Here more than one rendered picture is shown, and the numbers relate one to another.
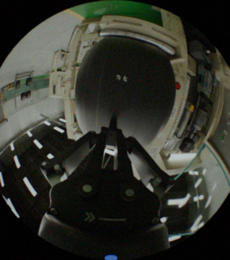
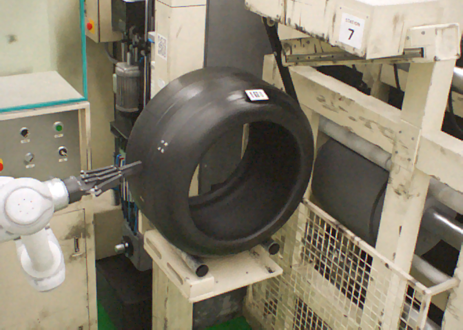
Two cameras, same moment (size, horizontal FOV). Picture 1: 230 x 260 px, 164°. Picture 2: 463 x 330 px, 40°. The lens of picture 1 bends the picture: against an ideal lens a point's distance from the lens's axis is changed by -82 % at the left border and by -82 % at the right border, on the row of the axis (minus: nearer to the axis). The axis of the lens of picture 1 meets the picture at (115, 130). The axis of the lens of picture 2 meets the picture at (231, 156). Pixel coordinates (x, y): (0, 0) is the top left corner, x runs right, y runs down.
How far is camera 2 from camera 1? 1.90 m
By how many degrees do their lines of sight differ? 76
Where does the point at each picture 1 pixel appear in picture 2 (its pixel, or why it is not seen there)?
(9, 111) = not seen: outside the picture
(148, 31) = (164, 252)
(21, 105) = not seen: outside the picture
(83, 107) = (153, 187)
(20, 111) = not seen: outside the picture
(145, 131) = (131, 151)
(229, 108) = (66, 166)
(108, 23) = (184, 280)
